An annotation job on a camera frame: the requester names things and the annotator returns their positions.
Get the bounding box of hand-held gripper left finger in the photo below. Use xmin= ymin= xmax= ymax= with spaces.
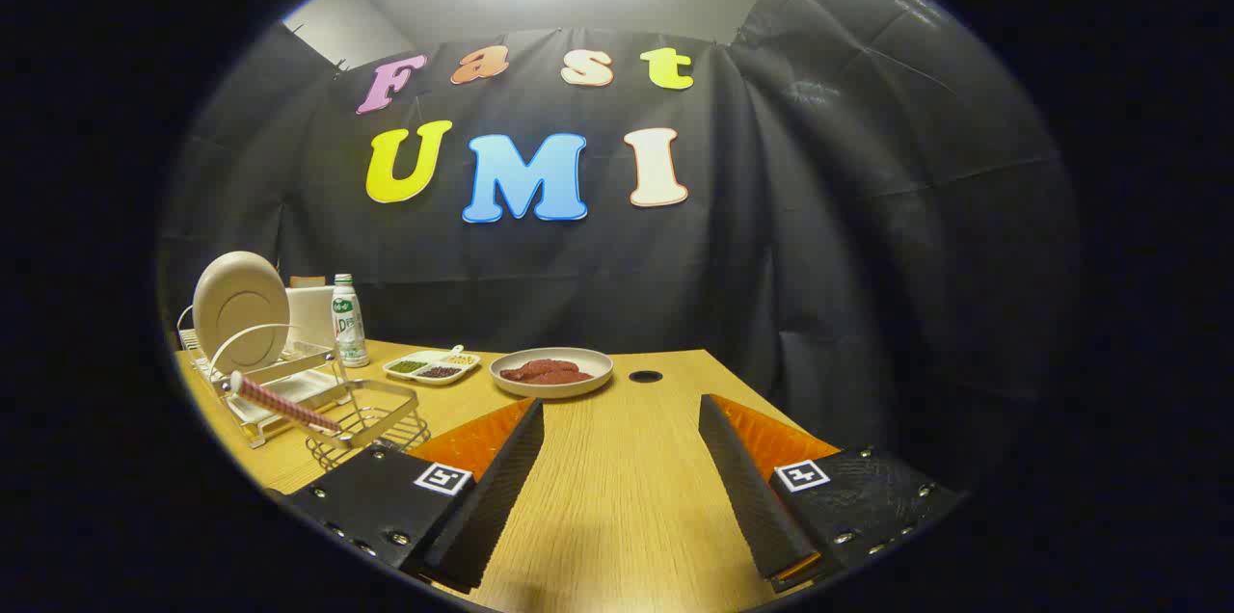
xmin=280 ymin=398 xmax=546 ymax=595

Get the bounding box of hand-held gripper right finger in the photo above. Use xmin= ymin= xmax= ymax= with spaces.
xmin=698 ymin=393 xmax=965 ymax=593

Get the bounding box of metal wire basket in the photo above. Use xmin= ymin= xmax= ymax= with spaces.
xmin=307 ymin=380 xmax=432 ymax=471

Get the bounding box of white wire dish rack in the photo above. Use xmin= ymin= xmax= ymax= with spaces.
xmin=176 ymin=305 xmax=353 ymax=450

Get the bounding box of pink striped handle spoon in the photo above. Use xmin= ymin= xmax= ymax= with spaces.
xmin=229 ymin=372 xmax=344 ymax=436

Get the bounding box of beige round plate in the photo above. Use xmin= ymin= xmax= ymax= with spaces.
xmin=193 ymin=252 xmax=292 ymax=373

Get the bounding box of white divided dish with beans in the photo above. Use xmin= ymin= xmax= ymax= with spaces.
xmin=383 ymin=345 xmax=481 ymax=386

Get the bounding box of beige plate with meat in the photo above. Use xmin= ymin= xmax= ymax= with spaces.
xmin=490 ymin=347 xmax=614 ymax=399

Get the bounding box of white green label bottle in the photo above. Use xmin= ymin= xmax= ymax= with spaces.
xmin=331 ymin=273 xmax=370 ymax=369

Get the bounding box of black backdrop cloth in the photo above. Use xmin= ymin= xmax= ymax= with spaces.
xmin=159 ymin=0 xmax=1081 ymax=498

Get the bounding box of white toaster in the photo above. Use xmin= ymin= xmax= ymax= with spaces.
xmin=287 ymin=283 xmax=338 ymax=354

